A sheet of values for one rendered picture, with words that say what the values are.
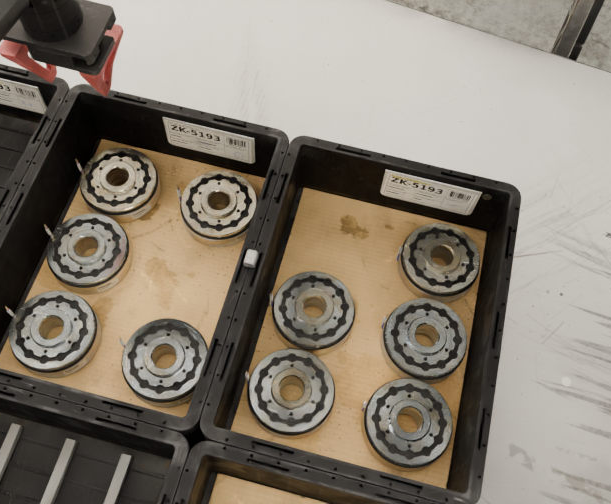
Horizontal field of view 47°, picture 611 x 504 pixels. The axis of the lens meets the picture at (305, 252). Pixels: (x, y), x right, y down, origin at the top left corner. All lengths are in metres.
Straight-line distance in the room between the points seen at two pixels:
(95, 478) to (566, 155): 0.89
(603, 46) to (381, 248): 1.67
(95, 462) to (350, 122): 0.68
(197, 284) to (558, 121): 0.71
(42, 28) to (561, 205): 0.83
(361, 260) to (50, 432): 0.44
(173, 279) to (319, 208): 0.22
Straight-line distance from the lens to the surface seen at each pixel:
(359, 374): 0.88
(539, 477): 1.04
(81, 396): 0.79
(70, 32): 0.73
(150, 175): 0.97
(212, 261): 0.93
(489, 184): 0.91
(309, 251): 0.94
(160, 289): 0.93
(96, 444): 0.88
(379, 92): 1.26
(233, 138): 0.94
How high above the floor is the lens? 1.67
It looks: 64 degrees down
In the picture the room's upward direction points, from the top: 5 degrees clockwise
